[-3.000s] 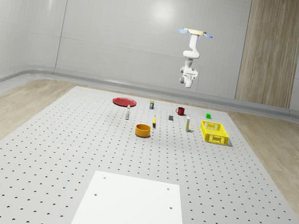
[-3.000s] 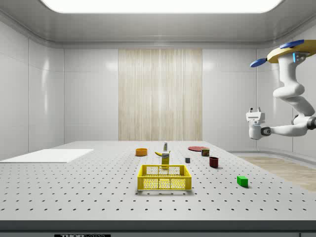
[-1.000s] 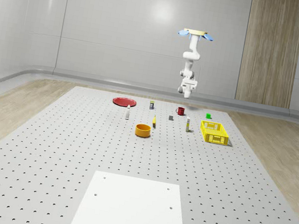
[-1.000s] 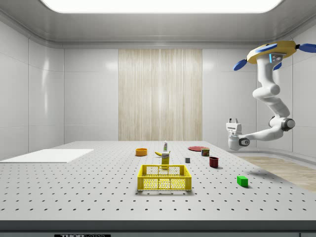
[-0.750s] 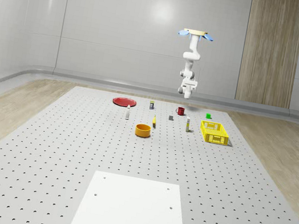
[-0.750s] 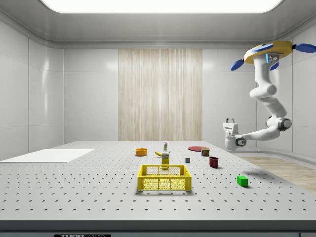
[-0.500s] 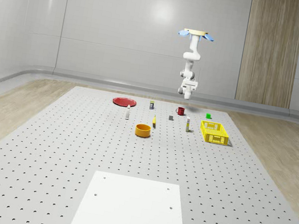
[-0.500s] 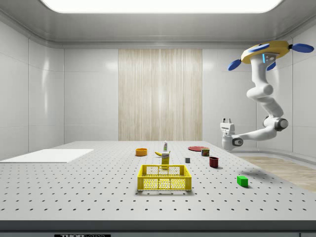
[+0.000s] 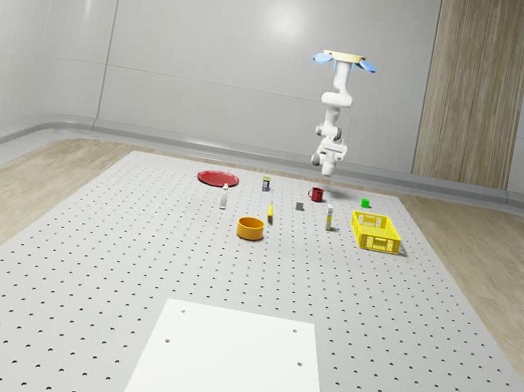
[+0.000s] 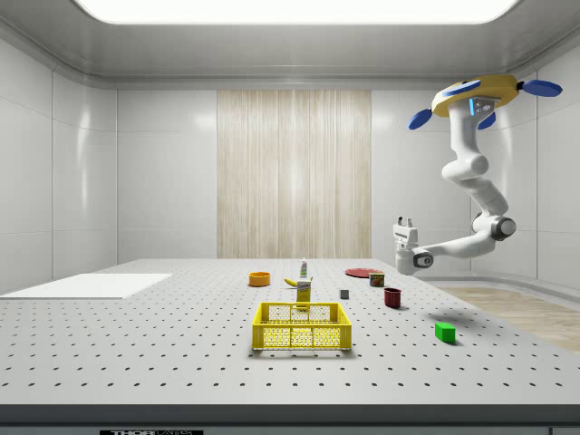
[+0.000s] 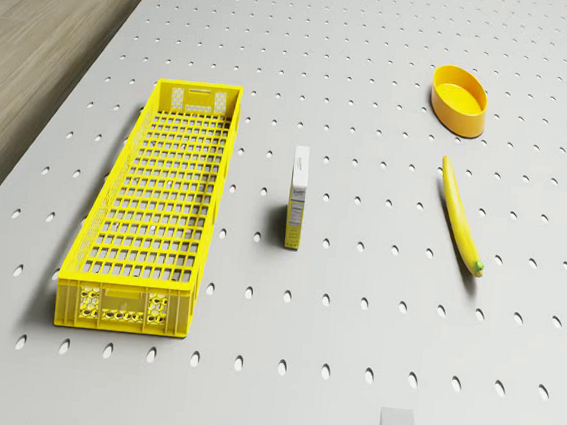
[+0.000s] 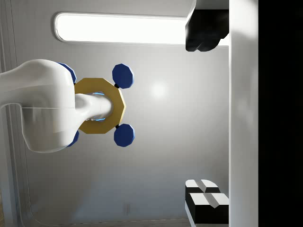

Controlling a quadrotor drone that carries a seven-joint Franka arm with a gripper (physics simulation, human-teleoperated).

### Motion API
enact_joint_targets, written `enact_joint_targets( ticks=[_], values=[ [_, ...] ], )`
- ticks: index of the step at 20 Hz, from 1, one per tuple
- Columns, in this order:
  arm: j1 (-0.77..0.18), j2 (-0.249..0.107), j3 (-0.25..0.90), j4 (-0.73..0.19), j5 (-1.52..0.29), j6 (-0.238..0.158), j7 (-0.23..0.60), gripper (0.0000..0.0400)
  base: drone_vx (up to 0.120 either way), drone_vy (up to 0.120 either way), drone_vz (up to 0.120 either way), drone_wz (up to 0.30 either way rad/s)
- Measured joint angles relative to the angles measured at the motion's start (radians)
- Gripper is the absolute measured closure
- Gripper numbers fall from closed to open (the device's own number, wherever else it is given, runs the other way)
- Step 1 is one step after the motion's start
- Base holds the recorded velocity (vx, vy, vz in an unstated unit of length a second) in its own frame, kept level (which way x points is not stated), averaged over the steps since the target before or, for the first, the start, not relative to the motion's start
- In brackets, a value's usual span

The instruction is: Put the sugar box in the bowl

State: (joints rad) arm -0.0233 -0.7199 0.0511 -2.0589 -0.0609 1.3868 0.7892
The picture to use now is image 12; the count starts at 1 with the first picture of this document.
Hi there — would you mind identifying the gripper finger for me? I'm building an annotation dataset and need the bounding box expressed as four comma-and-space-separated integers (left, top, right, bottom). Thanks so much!
185, 9, 230, 52
185, 179, 230, 227

